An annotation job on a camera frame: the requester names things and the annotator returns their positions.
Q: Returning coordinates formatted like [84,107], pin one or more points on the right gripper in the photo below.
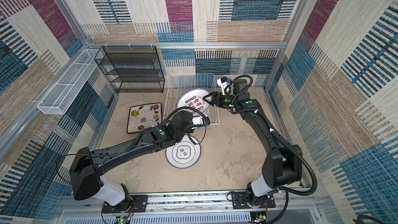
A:
[215,95]

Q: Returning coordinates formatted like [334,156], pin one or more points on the white round plate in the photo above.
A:
[194,98]
[184,154]

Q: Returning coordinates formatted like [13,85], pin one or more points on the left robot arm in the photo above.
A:
[89,167]

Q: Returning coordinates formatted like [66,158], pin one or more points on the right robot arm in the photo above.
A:
[283,163]

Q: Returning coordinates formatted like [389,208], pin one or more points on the black mesh shelf rack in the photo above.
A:
[131,69]

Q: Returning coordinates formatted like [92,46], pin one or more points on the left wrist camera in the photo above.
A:
[199,120]

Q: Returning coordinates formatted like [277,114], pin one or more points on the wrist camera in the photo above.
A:
[199,120]
[225,84]

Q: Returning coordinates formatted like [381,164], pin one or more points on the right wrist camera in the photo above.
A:
[225,84]

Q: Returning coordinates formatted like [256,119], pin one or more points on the white wire dish rack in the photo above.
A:
[179,84]

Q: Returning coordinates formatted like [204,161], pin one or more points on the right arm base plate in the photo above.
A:
[240,200]

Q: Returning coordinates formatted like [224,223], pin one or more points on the aluminium mounting rail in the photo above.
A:
[193,207]

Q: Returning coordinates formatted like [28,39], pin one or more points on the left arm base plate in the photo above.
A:
[135,203]

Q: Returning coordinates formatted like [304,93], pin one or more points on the white mesh wall basket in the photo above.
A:
[61,96]

